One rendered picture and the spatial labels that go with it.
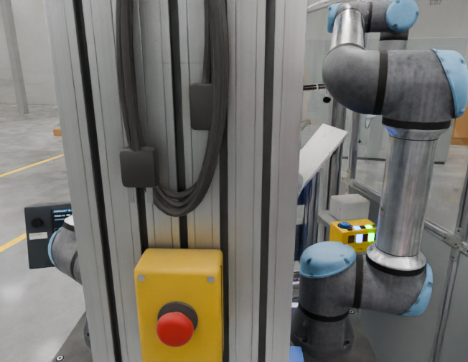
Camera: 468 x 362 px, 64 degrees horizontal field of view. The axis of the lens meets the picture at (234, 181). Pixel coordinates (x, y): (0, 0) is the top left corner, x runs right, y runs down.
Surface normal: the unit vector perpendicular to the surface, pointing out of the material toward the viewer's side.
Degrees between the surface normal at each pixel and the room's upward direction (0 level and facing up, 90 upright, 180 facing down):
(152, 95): 90
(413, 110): 91
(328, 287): 88
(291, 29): 90
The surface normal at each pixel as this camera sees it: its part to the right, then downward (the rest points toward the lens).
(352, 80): -0.74, 0.11
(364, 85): -0.47, 0.30
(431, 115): 0.00, 0.33
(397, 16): -0.27, 0.29
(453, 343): -0.98, 0.07
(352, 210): 0.22, 0.29
